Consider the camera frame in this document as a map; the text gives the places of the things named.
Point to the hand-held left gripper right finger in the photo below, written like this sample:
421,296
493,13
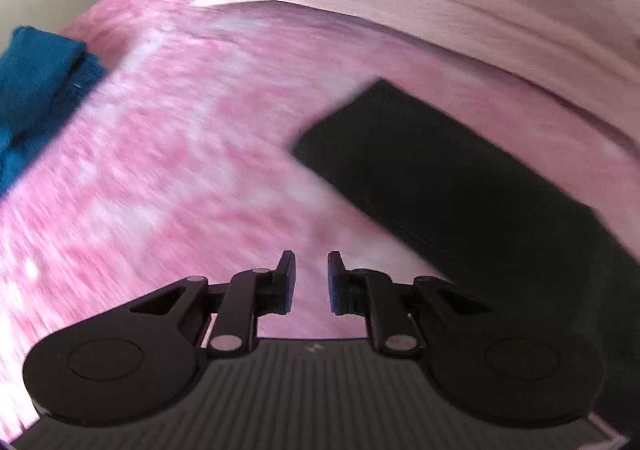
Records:
334,282

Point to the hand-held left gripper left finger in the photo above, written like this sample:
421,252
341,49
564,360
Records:
288,280

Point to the black pants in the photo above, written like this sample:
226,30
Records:
450,190

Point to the pink mottled blanket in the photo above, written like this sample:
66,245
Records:
190,140

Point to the blue garment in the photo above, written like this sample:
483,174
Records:
35,90

